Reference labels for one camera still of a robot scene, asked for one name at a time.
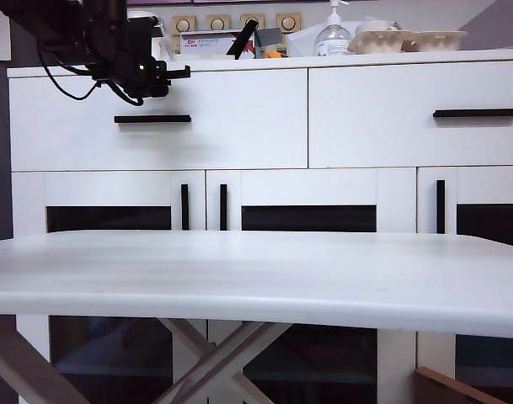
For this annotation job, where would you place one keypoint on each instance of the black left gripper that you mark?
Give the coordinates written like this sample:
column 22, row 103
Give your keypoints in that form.
column 129, row 76

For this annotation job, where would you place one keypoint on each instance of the white cabinet drawer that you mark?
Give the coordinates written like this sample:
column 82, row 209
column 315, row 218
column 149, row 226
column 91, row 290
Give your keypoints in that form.
column 239, row 126
column 407, row 88

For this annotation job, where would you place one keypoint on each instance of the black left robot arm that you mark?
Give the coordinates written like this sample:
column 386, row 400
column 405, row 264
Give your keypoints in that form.
column 71, row 21

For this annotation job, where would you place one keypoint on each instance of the white translucent plastic jar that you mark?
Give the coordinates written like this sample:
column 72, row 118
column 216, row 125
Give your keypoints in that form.
column 163, row 42

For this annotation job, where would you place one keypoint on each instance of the white printed cardboard box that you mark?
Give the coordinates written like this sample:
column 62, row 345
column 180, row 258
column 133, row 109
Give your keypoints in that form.
column 205, row 44

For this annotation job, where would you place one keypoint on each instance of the black slanted bar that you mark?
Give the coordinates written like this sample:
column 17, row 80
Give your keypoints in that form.
column 241, row 40

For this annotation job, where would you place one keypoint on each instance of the teal grey card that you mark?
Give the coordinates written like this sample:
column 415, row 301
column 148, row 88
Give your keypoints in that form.
column 268, row 38

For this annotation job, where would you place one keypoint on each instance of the orange packet with brown chips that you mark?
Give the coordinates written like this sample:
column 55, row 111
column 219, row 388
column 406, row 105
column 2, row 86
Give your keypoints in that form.
column 275, row 54

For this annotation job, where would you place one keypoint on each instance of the white translucent plastic bag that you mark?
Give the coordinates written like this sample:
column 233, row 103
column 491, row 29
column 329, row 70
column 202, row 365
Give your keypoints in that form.
column 300, row 42

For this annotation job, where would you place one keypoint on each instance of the white glass-panel cabinet door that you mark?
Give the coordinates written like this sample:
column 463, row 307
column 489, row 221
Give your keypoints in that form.
column 306, row 187
column 108, row 187
column 487, row 185

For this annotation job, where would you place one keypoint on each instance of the clear pump sanitizer bottle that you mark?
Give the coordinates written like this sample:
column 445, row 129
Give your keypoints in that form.
column 332, row 40

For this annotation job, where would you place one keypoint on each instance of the white sideboard cabinet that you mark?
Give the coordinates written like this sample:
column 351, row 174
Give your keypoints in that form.
column 365, row 56

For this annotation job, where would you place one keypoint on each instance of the white round container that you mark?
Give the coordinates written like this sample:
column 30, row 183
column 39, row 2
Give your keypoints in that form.
column 378, row 26

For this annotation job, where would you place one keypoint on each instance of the beige egg carton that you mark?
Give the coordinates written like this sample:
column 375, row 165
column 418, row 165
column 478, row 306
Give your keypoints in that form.
column 412, row 41

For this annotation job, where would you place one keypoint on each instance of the white crossed table leg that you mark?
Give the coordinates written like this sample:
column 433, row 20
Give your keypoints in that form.
column 260, row 343
column 186, row 336

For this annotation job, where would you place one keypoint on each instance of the brown slanted beam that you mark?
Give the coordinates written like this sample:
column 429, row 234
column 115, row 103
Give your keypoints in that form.
column 26, row 366

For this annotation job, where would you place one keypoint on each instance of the brown wooden board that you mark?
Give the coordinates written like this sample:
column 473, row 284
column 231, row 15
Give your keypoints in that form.
column 445, row 386

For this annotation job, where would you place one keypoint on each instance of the wooden wall dimmer switch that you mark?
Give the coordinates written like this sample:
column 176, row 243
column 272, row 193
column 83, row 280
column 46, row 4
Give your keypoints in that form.
column 183, row 25
column 259, row 20
column 218, row 23
column 288, row 22

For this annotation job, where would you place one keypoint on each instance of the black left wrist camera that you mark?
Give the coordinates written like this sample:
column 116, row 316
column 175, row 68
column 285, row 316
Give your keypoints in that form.
column 139, row 33

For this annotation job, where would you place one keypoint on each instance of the purple picture frame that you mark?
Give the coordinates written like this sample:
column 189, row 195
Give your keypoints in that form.
column 159, row 2
column 260, row 1

